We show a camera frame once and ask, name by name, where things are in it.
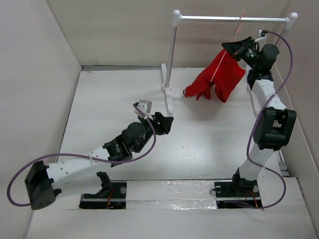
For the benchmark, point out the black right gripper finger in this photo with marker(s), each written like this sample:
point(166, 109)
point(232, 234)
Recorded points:
point(233, 48)
point(247, 43)

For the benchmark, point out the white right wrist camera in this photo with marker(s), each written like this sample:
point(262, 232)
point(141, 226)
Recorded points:
point(261, 35)

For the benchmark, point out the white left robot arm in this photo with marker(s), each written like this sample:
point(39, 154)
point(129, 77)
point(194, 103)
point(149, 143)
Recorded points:
point(83, 174)

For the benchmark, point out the red trousers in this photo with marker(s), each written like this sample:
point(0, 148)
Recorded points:
point(225, 80)

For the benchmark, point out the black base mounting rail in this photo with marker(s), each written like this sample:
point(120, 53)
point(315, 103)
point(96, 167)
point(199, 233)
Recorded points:
point(225, 197)

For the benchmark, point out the pink wire hanger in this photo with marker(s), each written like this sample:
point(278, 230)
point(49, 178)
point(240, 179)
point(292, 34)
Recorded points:
point(236, 32)

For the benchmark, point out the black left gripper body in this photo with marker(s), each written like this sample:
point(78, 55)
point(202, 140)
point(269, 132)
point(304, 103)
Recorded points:
point(148, 131)

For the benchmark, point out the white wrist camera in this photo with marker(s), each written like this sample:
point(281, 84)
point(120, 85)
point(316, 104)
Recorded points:
point(143, 109)
point(261, 35)

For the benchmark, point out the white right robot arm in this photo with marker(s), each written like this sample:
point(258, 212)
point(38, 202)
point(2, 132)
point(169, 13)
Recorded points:
point(274, 123)

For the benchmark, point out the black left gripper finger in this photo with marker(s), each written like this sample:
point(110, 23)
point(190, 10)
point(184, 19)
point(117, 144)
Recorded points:
point(159, 118)
point(165, 128)

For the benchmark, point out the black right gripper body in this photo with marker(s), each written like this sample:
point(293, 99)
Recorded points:
point(249, 54)

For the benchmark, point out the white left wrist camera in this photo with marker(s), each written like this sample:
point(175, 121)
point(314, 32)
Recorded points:
point(143, 109)

